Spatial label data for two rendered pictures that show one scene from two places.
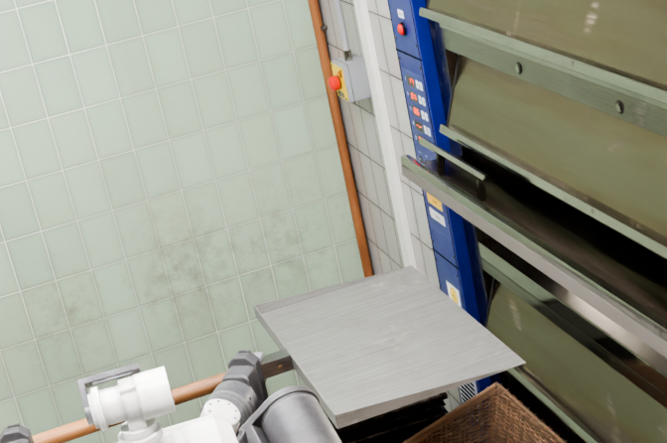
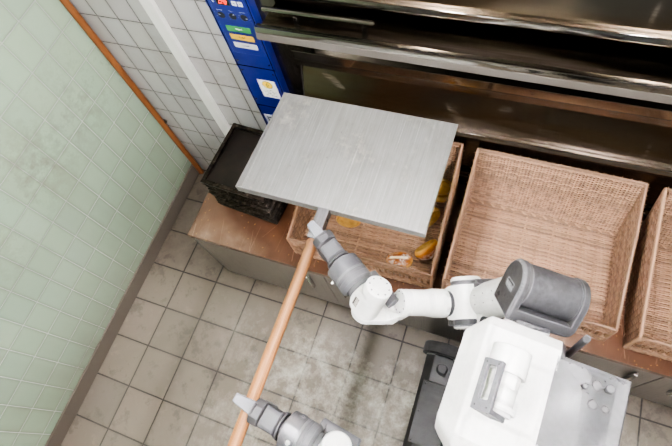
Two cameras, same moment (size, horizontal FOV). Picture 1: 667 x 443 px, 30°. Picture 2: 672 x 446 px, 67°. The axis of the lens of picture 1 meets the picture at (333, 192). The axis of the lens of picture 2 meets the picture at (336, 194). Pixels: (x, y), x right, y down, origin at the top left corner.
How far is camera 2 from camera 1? 170 cm
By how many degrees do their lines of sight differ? 50
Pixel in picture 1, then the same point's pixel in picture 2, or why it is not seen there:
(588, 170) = not seen: outside the picture
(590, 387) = (427, 104)
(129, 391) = (516, 382)
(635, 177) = not seen: outside the picture
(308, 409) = (547, 276)
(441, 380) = (432, 166)
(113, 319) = (18, 225)
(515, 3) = not seen: outside the picture
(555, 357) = (386, 95)
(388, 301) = (312, 127)
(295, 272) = (96, 114)
